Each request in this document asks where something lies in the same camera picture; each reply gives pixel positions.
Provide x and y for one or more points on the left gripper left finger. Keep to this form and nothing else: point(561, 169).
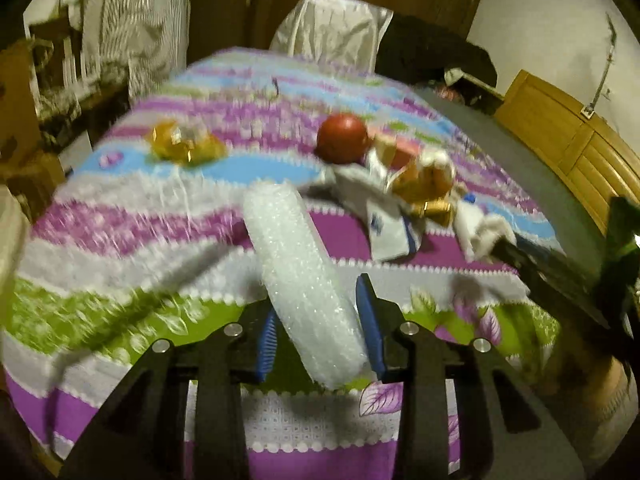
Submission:
point(254, 343)

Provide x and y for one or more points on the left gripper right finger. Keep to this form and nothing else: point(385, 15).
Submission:
point(390, 351)

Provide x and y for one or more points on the white bubble wrap roll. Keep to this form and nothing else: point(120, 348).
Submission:
point(303, 285)

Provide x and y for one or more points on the white wet wipes pack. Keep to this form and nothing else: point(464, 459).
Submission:
point(391, 233)

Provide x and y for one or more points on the white fluffy sock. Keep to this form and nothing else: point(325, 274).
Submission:
point(478, 233)

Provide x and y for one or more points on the orange snack bag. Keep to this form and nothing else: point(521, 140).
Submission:
point(420, 177)

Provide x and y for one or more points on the wooden headboard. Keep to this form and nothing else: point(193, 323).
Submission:
point(589, 157)

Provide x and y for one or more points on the red apple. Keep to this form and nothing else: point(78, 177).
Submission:
point(342, 139)

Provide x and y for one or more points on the colourful striped bed sheet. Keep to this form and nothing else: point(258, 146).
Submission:
point(205, 198)

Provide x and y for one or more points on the yellow snack wrapper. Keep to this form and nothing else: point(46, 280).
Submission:
point(185, 143)

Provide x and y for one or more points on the black clothes pile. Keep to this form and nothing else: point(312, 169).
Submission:
point(415, 52)

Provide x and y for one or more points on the chair with white cover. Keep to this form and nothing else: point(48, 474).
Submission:
point(343, 32)

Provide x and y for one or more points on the wooden drawer dresser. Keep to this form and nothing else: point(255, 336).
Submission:
point(28, 170)

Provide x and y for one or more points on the grey striped hanging cloth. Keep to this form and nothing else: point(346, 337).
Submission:
point(142, 41)

